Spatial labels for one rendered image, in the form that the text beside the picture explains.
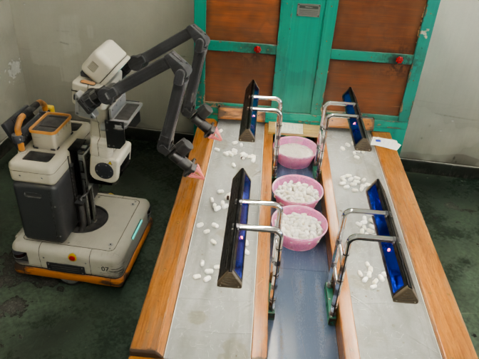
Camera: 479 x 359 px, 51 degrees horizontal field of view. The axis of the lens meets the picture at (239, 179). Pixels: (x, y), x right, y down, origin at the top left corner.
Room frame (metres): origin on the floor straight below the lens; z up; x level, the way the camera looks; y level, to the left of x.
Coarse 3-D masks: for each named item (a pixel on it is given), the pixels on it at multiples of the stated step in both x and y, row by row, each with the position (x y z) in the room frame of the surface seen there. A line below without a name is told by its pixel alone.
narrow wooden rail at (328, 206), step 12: (324, 156) 2.50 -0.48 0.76; (324, 168) 2.37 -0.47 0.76; (324, 180) 2.24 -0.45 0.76; (324, 192) 2.13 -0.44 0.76; (324, 204) 2.05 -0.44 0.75; (324, 216) 1.99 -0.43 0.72; (336, 216) 1.93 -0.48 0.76; (336, 228) 1.84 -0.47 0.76; (348, 288) 1.45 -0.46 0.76; (348, 300) 1.39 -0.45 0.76; (336, 312) 1.36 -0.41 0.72; (348, 312) 1.33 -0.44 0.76; (336, 324) 1.32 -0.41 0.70; (348, 324) 1.27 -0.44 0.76; (336, 336) 1.28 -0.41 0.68; (348, 336) 1.21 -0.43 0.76; (348, 348) 1.16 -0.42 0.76
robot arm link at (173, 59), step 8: (168, 56) 2.08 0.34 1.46; (176, 56) 2.11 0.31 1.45; (152, 64) 2.10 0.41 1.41; (160, 64) 2.09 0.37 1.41; (168, 64) 2.08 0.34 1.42; (176, 64) 2.07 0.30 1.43; (184, 64) 2.11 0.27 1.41; (136, 72) 2.12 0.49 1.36; (144, 72) 2.10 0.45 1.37; (152, 72) 2.10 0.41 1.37; (160, 72) 2.09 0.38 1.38; (120, 80) 2.13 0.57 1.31; (128, 80) 2.11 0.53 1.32; (136, 80) 2.10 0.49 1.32; (144, 80) 2.10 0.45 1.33; (104, 88) 2.10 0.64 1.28; (112, 88) 2.10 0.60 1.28; (120, 88) 2.11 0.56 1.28; (128, 88) 2.11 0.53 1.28; (104, 96) 2.10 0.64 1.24; (112, 96) 2.09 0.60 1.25
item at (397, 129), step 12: (216, 108) 2.90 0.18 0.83; (216, 120) 2.90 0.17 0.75; (228, 120) 2.93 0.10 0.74; (240, 120) 2.94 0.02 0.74; (276, 120) 2.89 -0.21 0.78; (288, 120) 2.89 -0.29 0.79; (300, 120) 2.88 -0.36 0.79; (312, 120) 2.88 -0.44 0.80; (384, 120) 2.87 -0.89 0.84; (396, 132) 2.86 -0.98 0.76
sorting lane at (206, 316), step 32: (224, 128) 2.82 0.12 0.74; (256, 128) 2.84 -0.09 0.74; (224, 160) 2.43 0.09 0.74; (256, 160) 2.45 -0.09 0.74; (224, 192) 2.11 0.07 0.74; (256, 192) 2.13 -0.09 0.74; (224, 224) 1.85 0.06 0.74; (256, 224) 1.86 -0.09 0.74; (192, 256) 1.61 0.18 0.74; (256, 256) 1.64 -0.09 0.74; (192, 288) 1.42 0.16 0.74; (224, 288) 1.44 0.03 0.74; (192, 320) 1.27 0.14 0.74; (224, 320) 1.28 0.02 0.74; (192, 352) 1.12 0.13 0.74; (224, 352) 1.13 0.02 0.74
